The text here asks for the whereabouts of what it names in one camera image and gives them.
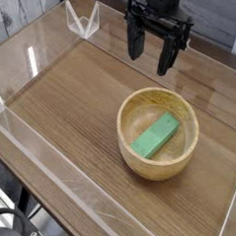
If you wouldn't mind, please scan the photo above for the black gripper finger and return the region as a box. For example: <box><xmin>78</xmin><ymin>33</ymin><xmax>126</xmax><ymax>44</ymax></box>
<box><xmin>127</xmin><ymin>14</ymin><xmax>145</xmax><ymax>60</ymax></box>
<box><xmin>157</xmin><ymin>36</ymin><xmax>179</xmax><ymax>76</ymax></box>

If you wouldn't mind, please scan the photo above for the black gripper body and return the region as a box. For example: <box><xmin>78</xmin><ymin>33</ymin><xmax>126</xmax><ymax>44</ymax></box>
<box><xmin>125</xmin><ymin>0</ymin><xmax>195</xmax><ymax>49</ymax></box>

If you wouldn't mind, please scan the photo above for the green rectangular block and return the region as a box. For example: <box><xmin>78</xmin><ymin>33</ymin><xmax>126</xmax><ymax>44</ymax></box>
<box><xmin>131</xmin><ymin>112</ymin><xmax>180</xmax><ymax>159</ymax></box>

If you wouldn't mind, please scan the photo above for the light wooden bowl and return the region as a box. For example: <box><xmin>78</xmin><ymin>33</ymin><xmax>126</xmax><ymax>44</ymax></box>
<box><xmin>117</xmin><ymin>87</ymin><xmax>199</xmax><ymax>181</ymax></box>

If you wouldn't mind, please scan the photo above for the black metal table leg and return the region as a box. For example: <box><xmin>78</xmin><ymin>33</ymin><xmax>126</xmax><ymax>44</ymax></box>
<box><xmin>18</xmin><ymin>188</ymin><xmax>31</xmax><ymax>214</ymax></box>

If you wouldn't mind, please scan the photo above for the clear acrylic corner bracket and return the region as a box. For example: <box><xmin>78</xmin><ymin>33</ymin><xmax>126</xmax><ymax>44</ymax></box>
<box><xmin>64</xmin><ymin>0</ymin><xmax>100</xmax><ymax>39</ymax></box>

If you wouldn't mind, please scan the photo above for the clear acrylic tray wall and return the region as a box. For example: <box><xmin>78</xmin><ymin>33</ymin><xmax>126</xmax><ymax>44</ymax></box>
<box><xmin>0</xmin><ymin>0</ymin><xmax>236</xmax><ymax>236</ymax></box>

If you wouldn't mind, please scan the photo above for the black cable loop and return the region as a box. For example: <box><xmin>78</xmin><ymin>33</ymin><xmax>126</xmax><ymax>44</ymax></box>
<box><xmin>0</xmin><ymin>206</ymin><xmax>30</xmax><ymax>236</ymax></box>

